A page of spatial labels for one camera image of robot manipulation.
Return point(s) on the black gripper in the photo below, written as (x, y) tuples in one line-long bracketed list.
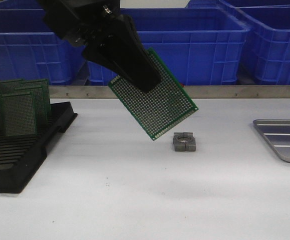
[(72, 20)]

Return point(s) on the green perforated circuit board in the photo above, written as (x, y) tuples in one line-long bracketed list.
[(162, 108)]

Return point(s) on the green board rear right row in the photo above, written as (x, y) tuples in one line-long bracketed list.
[(44, 83)]

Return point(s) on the green board middle right row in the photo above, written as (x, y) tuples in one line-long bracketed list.
[(38, 102)]

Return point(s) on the green board rear left row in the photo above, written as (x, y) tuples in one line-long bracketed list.
[(8, 86)]

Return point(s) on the green board front right row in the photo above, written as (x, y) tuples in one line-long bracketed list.
[(18, 114)]

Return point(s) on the black slotted board rack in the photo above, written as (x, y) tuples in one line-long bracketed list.
[(21, 156)]

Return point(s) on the silver metal tray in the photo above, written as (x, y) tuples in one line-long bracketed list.
[(276, 132)]

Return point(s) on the left blue plastic crate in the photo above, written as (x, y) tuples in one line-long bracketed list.
[(30, 50)]

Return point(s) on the blue plastic crate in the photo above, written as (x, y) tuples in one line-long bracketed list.
[(30, 50), (200, 46), (266, 52)]

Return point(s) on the rear right blue crate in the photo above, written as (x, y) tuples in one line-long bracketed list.
[(235, 3)]

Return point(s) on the centre blue plastic crate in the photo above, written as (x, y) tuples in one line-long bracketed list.
[(200, 46)]

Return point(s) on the rear left blue crate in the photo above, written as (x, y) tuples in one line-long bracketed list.
[(19, 5)]

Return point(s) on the grey metal clamp block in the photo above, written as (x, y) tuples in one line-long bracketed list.
[(184, 142)]

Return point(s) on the right blue plastic crate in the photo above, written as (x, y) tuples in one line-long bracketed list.
[(266, 52)]

